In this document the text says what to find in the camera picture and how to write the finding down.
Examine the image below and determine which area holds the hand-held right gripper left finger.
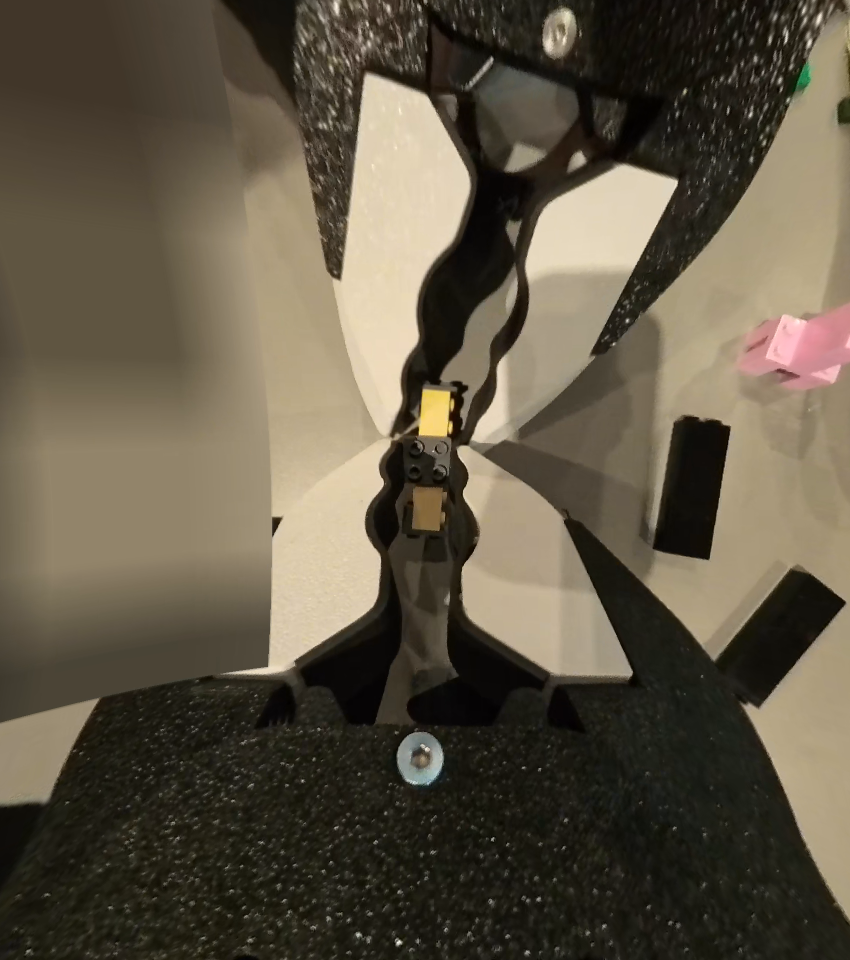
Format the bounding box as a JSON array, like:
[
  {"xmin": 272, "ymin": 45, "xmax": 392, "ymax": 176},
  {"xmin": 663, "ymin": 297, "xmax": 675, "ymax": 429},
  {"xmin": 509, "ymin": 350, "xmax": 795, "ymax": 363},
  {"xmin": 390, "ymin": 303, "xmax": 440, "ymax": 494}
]
[{"xmin": 272, "ymin": 437, "xmax": 405, "ymax": 725}]

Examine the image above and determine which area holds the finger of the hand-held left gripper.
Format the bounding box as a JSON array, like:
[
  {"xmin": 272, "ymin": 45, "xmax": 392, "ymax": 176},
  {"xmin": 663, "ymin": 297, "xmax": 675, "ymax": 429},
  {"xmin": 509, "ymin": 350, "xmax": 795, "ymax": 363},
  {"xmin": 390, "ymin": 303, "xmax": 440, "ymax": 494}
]
[
  {"xmin": 470, "ymin": 159, "xmax": 686, "ymax": 445},
  {"xmin": 341, "ymin": 69, "xmax": 523, "ymax": 440}
]

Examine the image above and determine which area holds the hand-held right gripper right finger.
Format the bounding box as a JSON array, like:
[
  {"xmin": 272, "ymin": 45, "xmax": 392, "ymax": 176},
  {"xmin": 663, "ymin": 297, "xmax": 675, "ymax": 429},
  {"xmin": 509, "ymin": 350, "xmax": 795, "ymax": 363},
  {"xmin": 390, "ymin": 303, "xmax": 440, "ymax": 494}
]
[{"xmin": 410, "ymin": 441, "xmax": 637, "ymax": 727}]

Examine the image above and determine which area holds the yellow toy brick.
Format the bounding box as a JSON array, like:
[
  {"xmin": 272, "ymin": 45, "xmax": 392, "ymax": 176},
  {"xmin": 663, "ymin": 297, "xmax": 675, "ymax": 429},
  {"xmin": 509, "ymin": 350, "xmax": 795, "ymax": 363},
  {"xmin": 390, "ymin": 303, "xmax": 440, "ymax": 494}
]
[
  {"xmin": 419, "ymin": 382, "xmax": 468, "ymax": 438},
  {"xmin": 402, "ymin": 486, "xmax": 450, "ymax": 537}
]

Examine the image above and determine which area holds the black square toy brick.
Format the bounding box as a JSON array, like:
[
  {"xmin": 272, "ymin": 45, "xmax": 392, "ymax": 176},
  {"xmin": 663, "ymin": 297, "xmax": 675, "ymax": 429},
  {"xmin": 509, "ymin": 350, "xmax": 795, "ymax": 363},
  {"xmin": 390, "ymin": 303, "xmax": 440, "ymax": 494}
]
[{"xmin": 381, "ymin": 437, "xmax": 467, "ymax": 489}]

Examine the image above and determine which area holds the grey desk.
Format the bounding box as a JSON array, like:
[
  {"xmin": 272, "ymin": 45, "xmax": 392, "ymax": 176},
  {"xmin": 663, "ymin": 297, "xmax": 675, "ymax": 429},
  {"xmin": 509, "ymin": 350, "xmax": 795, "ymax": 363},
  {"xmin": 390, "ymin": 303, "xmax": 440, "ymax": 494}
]
[{"xmin": 222, "ymin": 0, "xmax": 850, "ymax": 721}]

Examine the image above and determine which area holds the black long toy brick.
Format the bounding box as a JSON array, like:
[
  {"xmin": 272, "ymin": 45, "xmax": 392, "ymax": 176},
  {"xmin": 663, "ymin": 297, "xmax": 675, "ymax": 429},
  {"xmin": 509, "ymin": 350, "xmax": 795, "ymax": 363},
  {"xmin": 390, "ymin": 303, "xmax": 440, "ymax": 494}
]
[
  {"xmin": 652, "ymin": 414, "xmax": 732, "ymax": 560},
  {"xmin": 716, "ymin": 567, "xmax": 846, "ymax": 708}
]

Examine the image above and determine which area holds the pink toy brick figure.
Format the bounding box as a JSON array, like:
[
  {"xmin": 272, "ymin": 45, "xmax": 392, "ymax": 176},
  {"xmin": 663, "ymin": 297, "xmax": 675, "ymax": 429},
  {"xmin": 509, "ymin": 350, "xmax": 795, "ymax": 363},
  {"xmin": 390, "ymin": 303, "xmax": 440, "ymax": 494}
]
[{"xmin": 741, "ymin": 294, "xmax": 850, "ymax": 390}]

